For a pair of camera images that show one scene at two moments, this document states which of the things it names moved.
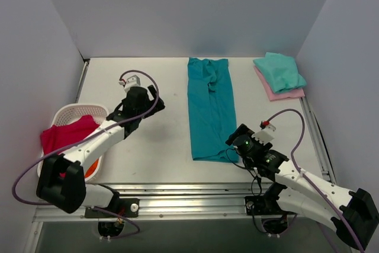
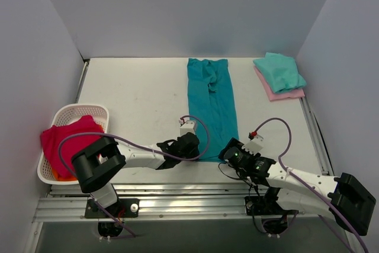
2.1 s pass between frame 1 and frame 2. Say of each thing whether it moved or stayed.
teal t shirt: stayed
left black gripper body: moved
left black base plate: stayed
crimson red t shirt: stayed
